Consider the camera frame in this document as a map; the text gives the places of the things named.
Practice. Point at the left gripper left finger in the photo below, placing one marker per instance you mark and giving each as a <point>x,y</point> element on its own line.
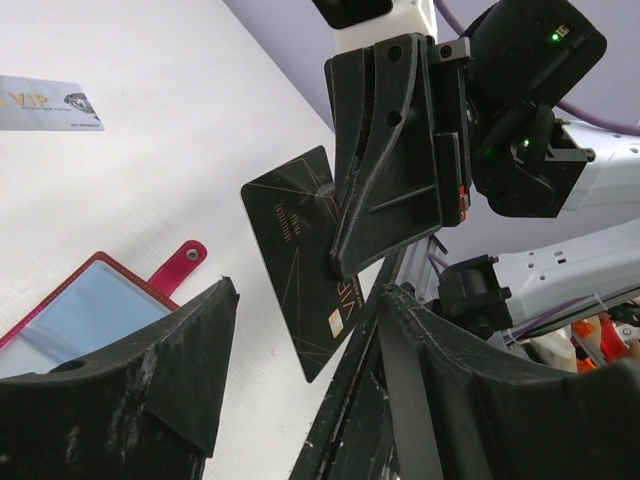
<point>145,407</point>

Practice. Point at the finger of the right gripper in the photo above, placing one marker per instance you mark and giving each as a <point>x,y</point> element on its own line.
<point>350,79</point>
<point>392,199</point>

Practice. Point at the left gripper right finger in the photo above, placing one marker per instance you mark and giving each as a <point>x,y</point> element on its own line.
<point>463,409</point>

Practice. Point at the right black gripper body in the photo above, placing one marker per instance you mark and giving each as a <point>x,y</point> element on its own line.
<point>447,63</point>

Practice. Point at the dark grey card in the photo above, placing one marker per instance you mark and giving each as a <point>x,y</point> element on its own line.
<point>293,215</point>

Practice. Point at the red leather card holder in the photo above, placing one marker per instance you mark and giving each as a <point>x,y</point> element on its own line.
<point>98,304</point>

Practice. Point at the silver VIP card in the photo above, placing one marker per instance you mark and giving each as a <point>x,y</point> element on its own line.
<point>29,104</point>

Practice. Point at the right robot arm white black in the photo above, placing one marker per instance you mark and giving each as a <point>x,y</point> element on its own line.
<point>528,163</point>

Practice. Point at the cluttered items beyond table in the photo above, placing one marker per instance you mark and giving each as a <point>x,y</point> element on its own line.
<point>590,343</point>

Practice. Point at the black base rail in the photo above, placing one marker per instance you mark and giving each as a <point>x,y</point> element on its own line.
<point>352,437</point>

